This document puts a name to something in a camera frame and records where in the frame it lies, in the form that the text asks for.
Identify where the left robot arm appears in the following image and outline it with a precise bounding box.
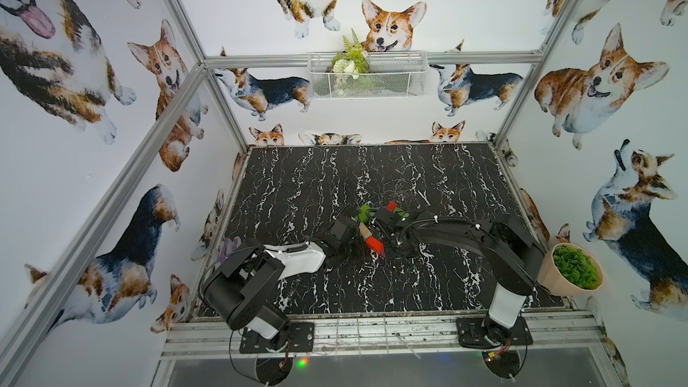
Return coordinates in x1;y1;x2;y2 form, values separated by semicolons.
199;216;359;349

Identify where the white wire basket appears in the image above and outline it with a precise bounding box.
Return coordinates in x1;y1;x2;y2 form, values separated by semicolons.
307;52;429;100

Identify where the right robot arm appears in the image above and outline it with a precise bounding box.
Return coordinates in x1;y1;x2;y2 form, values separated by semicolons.
367;206;545;333

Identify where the beige pot with plant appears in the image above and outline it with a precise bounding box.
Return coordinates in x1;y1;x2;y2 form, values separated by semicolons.
537;243;605;297

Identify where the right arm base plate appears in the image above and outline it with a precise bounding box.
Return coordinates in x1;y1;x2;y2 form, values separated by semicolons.
456;315;534;350

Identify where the green fern with flower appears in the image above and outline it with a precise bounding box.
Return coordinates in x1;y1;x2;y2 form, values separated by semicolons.
330;30;369;96

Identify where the natural wood block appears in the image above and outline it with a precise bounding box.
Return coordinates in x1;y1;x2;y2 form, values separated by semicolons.
359;223;373;241

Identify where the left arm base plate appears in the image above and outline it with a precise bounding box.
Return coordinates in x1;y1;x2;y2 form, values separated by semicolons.
239;322;315;355

